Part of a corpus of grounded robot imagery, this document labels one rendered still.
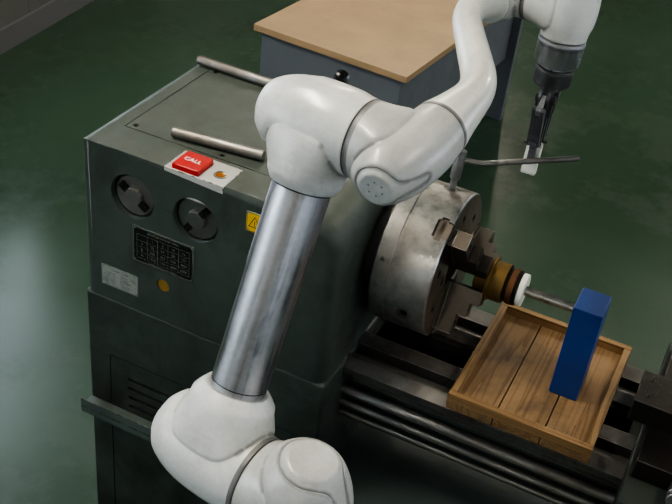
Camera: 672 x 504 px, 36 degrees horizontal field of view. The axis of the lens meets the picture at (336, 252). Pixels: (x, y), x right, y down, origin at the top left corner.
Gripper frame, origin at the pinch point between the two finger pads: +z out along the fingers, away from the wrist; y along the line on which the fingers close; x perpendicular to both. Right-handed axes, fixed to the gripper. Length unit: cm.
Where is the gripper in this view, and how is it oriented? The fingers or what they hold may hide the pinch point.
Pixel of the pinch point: (531, 157)
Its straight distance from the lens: 212.0
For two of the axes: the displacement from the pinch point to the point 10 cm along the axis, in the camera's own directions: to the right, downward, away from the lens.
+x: -8.9, -3.3, 3.0
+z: -1.2, 8.3, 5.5
